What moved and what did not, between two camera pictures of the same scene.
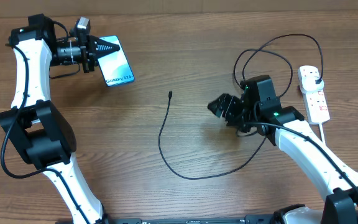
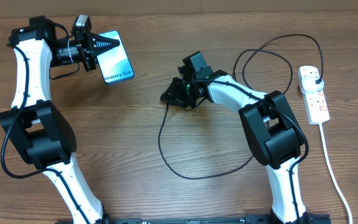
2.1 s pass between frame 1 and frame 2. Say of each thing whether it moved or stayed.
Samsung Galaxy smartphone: stayed
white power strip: stayed
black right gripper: moved
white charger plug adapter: stayed
